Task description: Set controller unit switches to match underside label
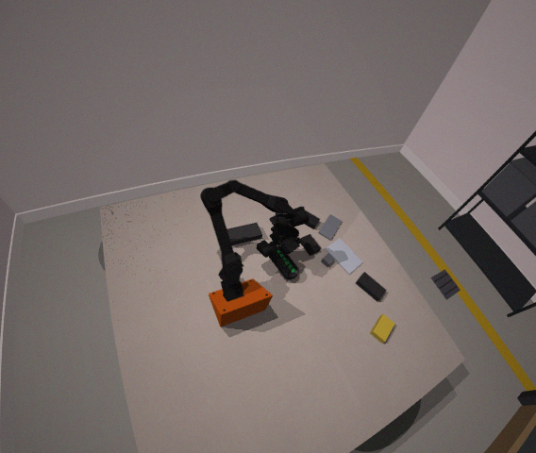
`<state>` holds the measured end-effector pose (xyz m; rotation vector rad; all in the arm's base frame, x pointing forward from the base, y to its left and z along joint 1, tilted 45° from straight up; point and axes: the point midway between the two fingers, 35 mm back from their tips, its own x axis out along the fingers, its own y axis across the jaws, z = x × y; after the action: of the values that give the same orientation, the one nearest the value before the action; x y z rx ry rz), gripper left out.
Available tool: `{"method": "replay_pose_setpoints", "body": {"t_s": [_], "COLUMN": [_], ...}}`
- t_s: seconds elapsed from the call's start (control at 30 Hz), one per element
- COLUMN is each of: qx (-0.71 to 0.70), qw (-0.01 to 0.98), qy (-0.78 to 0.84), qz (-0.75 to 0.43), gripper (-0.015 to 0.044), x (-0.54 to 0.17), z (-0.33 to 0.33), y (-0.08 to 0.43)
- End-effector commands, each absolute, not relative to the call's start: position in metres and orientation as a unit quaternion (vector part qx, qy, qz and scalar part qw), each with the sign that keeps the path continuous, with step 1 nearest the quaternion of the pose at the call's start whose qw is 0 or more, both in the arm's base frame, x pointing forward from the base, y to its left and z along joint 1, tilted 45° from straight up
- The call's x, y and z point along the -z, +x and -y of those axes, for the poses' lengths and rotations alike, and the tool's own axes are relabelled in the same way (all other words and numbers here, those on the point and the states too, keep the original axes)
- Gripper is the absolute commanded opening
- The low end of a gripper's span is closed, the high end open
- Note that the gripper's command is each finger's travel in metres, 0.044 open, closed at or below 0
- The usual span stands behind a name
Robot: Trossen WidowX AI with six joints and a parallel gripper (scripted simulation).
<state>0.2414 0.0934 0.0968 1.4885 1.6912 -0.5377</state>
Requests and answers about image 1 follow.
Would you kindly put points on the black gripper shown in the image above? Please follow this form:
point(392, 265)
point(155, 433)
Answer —
point(267, 249)

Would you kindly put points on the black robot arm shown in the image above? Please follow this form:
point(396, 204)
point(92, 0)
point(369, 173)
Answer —
point(232, 262)

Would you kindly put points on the yellow block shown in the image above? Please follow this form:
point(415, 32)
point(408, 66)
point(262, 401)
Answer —
point(382, 328)

